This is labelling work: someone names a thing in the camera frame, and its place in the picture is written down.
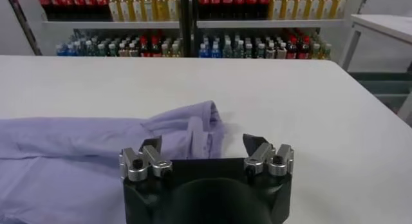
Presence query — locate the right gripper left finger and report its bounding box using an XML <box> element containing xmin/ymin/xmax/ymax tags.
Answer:
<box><xmin>119</xmin><ymin>135</ymin><xmax>174</xmax><ymax>183</ymax></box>

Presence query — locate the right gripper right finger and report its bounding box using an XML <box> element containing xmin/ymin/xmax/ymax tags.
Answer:
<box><xmin>243</xmin><ymin>134</ymin><xmax>295</xmax><ymax>177</ymax></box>

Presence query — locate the purple t-shirt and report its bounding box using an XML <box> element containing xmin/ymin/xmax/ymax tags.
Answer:
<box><xmin>0</xmin><ymin>100</ymin><xmax>226</xmax><ymax>224</ymax></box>

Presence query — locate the red-capped cola bottle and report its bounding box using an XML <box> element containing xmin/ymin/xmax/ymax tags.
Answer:
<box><xmin>47</xmin><ymin>0</ymin><xmax>60</xmax><ymax>20</ymax></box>
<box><xmin>35</xmin><ymin>0</ymin><xmax>48</xmax><ymax>20</ymax></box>
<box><xmin>221</xmin><ymin>0</ymin><xmax>234</xmax><ymax>19</ymax></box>
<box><xmin>140</xmin><ymin>35</ymin><xmax>151</xmax><ymax>57</ymax></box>
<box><xmin>298</xmin><ymin>35</ymin><xmax>310</xmax><ymax>60</ymax></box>
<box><xmin>70</xmin><ymin>0</ymin><xmax>83</xmax><ymax>20</ymax></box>
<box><xmin>234</xmin><ymin>0</ymin><xmax>247</xmax><ymax>19</ymax></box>
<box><xmin>59</xmin><ymin>0</ymin><xmax>71</xmax><ymax>20</ymax></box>
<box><xmin>286</xmin><ymin>35</ymin><xmax>299</xmax><ymax>60</ymax></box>
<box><xmin>94</xmin><ymin>0</ymin><xmax>108</xmax><ymax>20</ymax></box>
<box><xmin>198</xmin><ymin>0</ymin><xmax>211</xmax><ymax>19</ymax></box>
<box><xmin>82</xmin><ymin>0</ymin><xmax>95</xmax><ymax>20</ymax></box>
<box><xmin>209</xmin><ymin>0</ymin><xmax>222</xmax><ymax>19</ymax></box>
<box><xmin>245</xmin><ymin>0</ymin><xmax>258</xmax><ymax>19</ymax></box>
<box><xmin>150</xmin><ymin>35</ymin><xmax>162</xmax><ymax>57</ymax></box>
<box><xmin>257</xmin><ymin>0</ymin><xmax>270</xmax><ymax>19</ymax></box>

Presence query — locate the yellow green-capped tea bottle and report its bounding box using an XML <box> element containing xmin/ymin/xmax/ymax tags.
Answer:
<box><xmin>167</xmin><ymin>0</ymin><xmax>180</xmax><ymax>21</ymax></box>
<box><xmin>160</xmin><ymin>42</ymin><xmax>172</xmax><ymax>58</ymax></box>
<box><xmin>309</xmin><ymin>42</ymin><xmax>321</xmax><ymax>60</ymax></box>
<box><xmin>320</xmin><ymin>42</ymin><xmax>333</xmax><ymax>61</ymax></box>
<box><xmin>131</xmin><ymin>0</ymin><xmax>144</xmax><ymax>21</ymax></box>
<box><xmin>308</xmin><ymin>0</ymin><xmax>322</xmax><ymax>20</ymax></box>
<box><xmin>107</xmin><ymin>0</ymin><xmax>120</xmax><ymax>21</ymax></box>
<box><xmin>270</xmin><ymin>0</ymin><xmax>284</xmax><ymax>20</ymax></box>
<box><xmin>142</xmin><ymin>0</ymin><xmax>155</xmax><ymax>21</ymax></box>
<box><xmin>295</xmin><ymin>0</ymin><xmax>310</xmax><ymax>20</ymax></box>
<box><xmin>118</xmin><ymin>0</ymin><xmax>131</xmax><ymax>21</ymax></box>
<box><xmin>283</xmin><ymin>0</ymin><xmax>297</xmax><ymax>20</ymax></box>
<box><xmin>321</xmin><ymin>0</ymin><xmax>335</xmax><ymax>19</ymax></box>
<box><xmin>333</xmin><ymin>0</ymin><xmax>348</xmax><ymax>19</ymax></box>
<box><xmin>154</xmin><ymin>0</ymin><xmax>167</xmax><ymax>21</ymax></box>
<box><xmin>171</xmin><ymin>41</ymin><xmax>183</xmax><ymax>58</ymax></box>

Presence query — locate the drinks display cabinet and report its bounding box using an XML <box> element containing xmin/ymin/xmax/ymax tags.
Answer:
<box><xmin>35</xmin><ymin>0</ymin><xmax>191</xmax><ymax>58</ymax></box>
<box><xmin>189</xmin><ymin>0</ymin><xmax>348</xmax><ymax>61</ymax></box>

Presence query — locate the white side table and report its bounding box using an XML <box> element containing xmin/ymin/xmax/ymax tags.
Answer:
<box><xmin>339</xmin><ymin>14</ymin><xmax>412</xmax><ymax>126</ymax></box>

